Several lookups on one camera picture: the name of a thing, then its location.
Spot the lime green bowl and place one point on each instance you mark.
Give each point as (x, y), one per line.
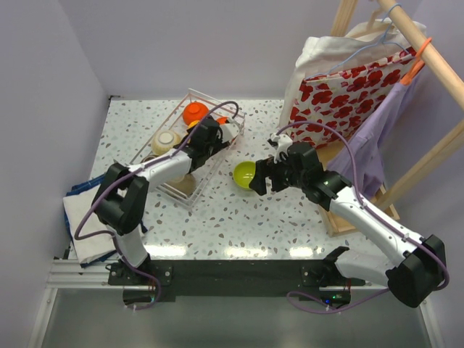
(243, 174)

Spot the white yellow dotted bowl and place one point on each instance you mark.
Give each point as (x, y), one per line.
(163, 141)

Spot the white canvas tote bag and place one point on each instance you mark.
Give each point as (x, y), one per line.
(326, 61)

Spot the white wire dish rack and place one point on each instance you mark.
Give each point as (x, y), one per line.
(175, 123)

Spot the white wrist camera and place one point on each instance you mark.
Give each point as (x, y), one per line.
(229, 132)
(281, 143)

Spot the red flower tote bag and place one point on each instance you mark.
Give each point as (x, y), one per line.
(342, 100)

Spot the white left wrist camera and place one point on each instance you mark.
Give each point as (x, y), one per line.
(229, 132)

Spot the wooden clothes rack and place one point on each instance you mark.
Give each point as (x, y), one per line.
(424, 161)

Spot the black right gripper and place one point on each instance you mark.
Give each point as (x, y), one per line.
(263, 169)

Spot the white blue folded towel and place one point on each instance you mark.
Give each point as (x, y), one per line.
(83, 224)

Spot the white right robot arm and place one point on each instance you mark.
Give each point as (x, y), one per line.
(411, 266)

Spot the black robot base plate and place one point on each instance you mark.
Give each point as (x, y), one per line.
(165, 280)

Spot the lavender shirt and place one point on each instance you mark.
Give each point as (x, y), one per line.
(361, 163)

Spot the orange hanger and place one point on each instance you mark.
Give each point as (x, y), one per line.
(417, 65)

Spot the beige flower painted bowl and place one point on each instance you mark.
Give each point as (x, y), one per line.
(183, 186)

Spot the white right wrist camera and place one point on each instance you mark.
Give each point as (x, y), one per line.
(281, 143)

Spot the yellow orange bowl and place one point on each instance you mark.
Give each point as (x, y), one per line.
(193, 124)

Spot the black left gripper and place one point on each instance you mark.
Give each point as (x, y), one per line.
(216, 134)

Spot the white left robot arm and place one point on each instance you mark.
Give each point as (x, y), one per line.
(172, 164)

